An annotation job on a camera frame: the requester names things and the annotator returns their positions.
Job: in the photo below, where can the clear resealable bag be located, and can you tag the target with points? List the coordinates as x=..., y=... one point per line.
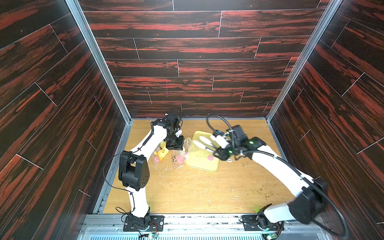
x=182, y=155
x=160, y=152

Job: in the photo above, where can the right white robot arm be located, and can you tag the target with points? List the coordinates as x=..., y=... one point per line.
x=311, y=196

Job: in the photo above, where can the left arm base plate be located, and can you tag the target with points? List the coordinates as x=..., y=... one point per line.
x=152, y=223

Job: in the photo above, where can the metal tongs white tips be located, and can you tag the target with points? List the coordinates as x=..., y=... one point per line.
x=206, y=144

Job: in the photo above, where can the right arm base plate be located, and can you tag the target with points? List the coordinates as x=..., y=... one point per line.
x=256, y=223

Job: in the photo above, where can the yellow plastic tray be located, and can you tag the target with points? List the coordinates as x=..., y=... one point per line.
x=198, y=158

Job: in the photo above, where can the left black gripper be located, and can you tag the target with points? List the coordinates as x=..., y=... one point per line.
x=179, y=146

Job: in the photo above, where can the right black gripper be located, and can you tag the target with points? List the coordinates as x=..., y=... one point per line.
x=222, y=153

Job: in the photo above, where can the front aluminium rail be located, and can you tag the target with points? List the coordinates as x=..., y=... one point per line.
x=195, y=227

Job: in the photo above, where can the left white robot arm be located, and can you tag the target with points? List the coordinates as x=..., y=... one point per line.
x=134, y=170

